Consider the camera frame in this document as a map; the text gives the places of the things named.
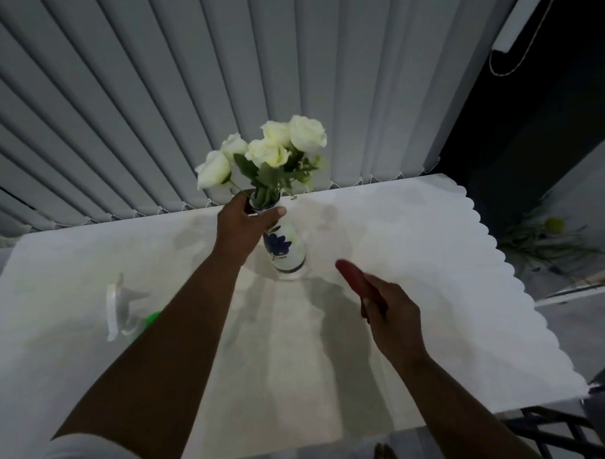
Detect white blind cord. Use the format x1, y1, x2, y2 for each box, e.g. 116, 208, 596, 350
487, 0, 568, 77

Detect white and green spray bottle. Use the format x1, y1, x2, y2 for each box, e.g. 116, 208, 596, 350
104, 271, 163, 343

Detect black metal table frame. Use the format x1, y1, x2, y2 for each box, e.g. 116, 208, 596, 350
499, 404, 605, 459

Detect person's left forearm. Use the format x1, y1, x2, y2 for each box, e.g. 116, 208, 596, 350
46, 249, 256, 459

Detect white rose bouquet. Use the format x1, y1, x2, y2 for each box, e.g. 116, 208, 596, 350
194, 113, 331, 211

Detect person's right forearm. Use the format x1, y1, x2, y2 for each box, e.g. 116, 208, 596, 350
393, 346, 545, 459

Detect person's right hand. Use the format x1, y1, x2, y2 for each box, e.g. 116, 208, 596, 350
360, 272, 428, 369

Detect red-handled scissors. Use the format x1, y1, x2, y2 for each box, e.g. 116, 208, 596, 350
334, 258, 389, 325

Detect grey vertical blinds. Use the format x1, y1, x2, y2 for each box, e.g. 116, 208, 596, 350
0, 0, 535, 237

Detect white scalloped tablecloth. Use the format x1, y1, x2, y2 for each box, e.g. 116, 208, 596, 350
0, 167, 592, 459

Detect green plant stems with bud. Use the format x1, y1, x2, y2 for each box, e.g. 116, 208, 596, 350
497, 201, 605, 280

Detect white vase with blue flower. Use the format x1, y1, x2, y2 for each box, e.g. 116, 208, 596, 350
248, 187, 309, 283

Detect person's left hand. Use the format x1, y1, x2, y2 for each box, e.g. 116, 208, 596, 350
211, 189, 289, 265

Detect white blind headrail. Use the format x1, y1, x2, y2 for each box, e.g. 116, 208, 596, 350
490, 0, 557, 53

